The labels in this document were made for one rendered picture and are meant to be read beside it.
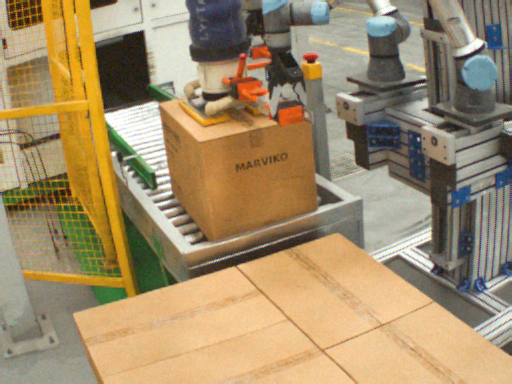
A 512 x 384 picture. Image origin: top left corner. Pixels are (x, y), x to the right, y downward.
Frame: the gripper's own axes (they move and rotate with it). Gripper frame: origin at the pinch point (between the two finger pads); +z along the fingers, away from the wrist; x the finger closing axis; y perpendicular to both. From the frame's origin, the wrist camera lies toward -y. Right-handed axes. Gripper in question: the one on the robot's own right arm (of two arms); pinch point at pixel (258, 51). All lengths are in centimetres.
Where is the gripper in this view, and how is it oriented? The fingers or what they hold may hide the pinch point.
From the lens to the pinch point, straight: 299.8
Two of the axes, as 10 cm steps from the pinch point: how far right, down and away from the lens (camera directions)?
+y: 3.6, 3.4, -8.7
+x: 9.3, -2.4, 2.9
